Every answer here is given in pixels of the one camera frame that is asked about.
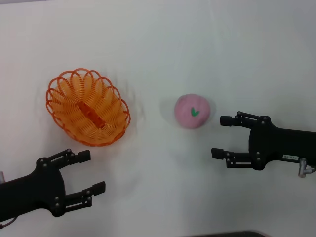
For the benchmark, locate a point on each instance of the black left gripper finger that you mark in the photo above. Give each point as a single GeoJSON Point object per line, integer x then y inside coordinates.
{"type": "Point", "coordinates": [98, 188]}
{"type": "Point", "coordinates": [82, 156]}

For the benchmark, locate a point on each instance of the orange plastic woven basket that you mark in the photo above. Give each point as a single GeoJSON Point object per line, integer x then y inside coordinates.
{"type": "Point", "coordinates": [74, 98]}

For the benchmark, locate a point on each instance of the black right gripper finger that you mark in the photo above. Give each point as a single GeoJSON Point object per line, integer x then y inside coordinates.
{"type": "Point", "coordinates": [217, 153]}
{"type": "Point", "coordinates": [225, 120]}

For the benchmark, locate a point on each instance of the dark robot chest edge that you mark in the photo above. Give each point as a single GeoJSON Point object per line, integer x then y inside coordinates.
{"type": "Point", "coordinates": [229, 234]}

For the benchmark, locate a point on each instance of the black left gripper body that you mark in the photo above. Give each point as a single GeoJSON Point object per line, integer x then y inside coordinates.
{"type": "Point", "coordinates": [37, 187]}

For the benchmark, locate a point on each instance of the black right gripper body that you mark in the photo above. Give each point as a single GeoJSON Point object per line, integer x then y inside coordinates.
{"type": "Point", "coordinates": [276, 143]}

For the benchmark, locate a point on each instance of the pink peach with green leaf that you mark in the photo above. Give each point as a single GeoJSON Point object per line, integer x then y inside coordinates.
{"type": "Point", "coordinates": [185, 116]}

